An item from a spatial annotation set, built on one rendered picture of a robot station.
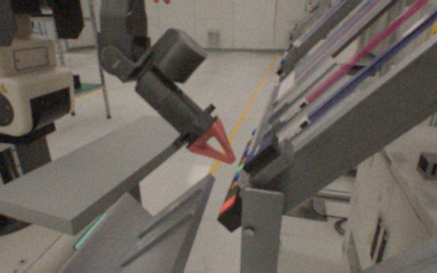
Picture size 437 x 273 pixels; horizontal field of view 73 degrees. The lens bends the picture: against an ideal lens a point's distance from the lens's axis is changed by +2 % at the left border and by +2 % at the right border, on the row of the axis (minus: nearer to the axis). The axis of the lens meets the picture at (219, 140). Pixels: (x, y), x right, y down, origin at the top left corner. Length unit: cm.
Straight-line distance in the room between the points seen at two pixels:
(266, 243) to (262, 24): 891
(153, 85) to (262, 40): 878
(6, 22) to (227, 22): 869
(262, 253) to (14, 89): 74
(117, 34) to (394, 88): 38
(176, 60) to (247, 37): 883
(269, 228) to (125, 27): 35
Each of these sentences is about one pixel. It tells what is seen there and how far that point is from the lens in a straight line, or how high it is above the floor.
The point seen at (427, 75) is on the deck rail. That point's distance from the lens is 37.
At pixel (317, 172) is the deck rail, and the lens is 39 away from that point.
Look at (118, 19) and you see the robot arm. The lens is 50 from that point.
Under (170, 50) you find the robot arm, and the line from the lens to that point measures 47.
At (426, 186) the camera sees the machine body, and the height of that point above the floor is 62.
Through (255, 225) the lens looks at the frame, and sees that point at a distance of 38.
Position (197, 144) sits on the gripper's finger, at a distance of 49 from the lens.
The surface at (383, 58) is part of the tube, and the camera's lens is 45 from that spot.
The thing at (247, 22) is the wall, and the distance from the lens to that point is 926.
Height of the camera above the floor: 95
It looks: 23 degrees down
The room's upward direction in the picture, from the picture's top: straight up
